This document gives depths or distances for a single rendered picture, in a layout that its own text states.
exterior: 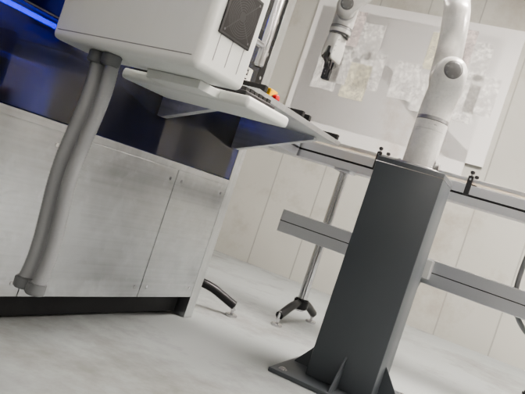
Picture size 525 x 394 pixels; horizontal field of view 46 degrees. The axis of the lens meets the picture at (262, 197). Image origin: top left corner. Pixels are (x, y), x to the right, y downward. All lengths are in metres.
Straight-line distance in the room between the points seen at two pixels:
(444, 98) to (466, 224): 2.54
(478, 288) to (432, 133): 0.92
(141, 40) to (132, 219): 0.86
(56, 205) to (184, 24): 0.55
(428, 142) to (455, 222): 2.52
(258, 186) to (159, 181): 3.10
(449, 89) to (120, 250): 1.29
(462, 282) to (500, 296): 0.17
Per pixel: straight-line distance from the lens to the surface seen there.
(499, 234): 4.80
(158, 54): 1.41
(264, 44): 1.52
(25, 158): 1.78
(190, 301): 2.63
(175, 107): 2.07
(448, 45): 2.47
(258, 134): 2.47
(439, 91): 2.36
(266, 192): 5.22
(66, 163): 1.61
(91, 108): 1.61
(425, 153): 2.34
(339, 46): 2.42
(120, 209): 2.10
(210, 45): 1.35
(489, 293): 2.99
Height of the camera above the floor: 0.59
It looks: level
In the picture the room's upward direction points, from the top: 18 degrees clockwise
